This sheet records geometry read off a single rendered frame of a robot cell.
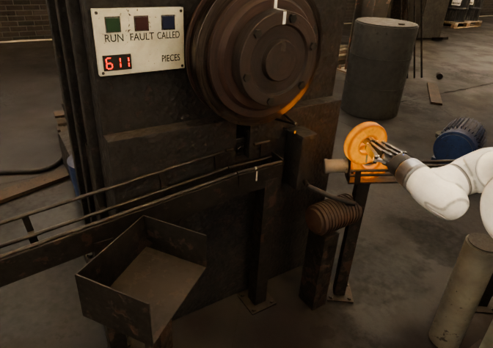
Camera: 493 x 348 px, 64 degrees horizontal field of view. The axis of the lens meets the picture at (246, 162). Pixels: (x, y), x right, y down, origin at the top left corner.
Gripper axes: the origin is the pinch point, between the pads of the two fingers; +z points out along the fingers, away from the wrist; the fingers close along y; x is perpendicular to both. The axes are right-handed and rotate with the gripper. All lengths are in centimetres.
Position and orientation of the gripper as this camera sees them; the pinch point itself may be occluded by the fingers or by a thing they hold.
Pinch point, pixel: (366, 139)
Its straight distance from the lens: 143.6
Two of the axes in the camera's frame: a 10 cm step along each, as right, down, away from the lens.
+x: 0.7, -8.6, -5.1
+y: 9.4, -1.2, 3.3
